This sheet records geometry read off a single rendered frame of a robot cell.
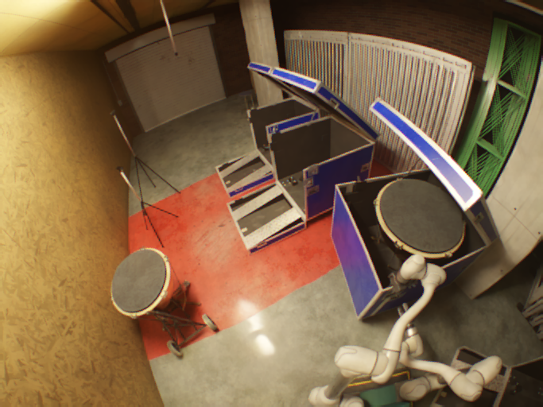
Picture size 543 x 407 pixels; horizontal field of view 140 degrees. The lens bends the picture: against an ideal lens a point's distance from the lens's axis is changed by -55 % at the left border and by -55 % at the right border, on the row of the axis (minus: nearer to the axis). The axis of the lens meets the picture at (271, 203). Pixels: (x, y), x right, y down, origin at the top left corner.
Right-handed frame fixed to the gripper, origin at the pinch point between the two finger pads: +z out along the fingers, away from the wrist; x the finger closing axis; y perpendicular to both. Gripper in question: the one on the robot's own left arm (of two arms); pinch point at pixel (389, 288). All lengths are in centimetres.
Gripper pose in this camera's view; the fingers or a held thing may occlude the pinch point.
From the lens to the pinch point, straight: 157.9
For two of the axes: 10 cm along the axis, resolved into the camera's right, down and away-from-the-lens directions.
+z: -0.3, 7.0, 7.1
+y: -9.9, 0.6, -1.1
